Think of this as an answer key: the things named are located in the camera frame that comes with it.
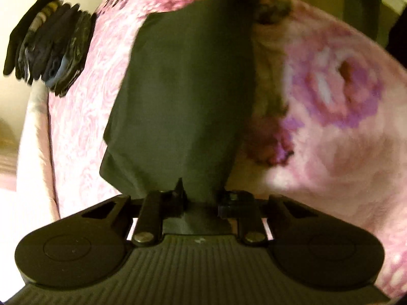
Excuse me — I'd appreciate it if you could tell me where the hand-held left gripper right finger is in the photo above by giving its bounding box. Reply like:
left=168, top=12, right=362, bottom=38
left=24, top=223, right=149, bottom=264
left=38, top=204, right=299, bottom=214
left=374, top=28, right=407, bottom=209
left=218, top=190, right=318, bottom=247

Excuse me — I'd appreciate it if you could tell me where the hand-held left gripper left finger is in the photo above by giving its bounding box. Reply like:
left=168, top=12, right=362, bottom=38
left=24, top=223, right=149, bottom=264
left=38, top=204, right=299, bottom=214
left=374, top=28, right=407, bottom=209
left=81, top=178, right=185, bottom=247

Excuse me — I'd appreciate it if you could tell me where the dark grey garment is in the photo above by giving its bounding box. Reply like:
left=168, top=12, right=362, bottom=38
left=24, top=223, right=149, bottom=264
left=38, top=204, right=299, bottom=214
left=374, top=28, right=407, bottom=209
left=99, top=0, right=274, bottom=234

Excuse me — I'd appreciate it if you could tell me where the stack of folded dark clothes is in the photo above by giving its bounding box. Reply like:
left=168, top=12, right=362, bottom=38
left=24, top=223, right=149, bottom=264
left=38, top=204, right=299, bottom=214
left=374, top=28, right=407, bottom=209
left=3, top=0, right=97, bottom=97

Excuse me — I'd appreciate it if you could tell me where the pink floral bed sheet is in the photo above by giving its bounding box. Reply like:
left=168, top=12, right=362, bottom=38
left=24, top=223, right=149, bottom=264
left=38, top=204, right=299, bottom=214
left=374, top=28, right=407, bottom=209
left=48, top=0, right=407, bottom=297

